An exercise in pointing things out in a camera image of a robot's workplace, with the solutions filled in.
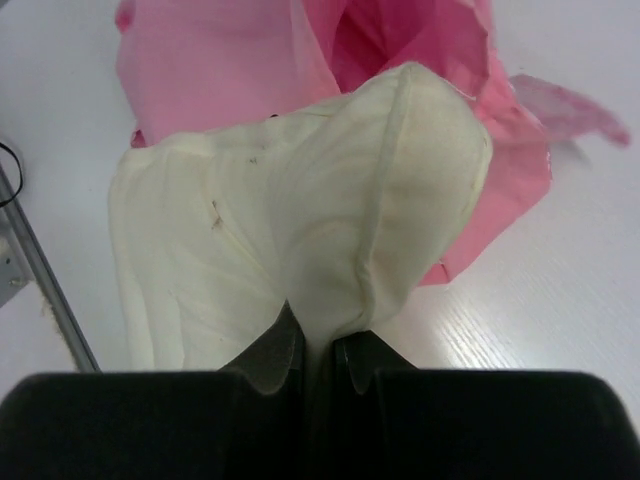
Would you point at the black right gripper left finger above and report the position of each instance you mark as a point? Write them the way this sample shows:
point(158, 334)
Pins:
point(240, 422)

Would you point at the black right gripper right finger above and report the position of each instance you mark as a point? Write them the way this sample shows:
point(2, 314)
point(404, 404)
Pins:
point(392, 420)

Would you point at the cream pillow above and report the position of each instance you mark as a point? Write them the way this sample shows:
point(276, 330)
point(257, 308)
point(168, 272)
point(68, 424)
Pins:
point(337, 210)

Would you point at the pink pillowcase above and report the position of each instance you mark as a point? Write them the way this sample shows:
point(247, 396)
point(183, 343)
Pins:
point(199, 65)

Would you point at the aluminium table edge rail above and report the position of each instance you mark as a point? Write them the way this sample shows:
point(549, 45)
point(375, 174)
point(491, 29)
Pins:
point(39, 331)

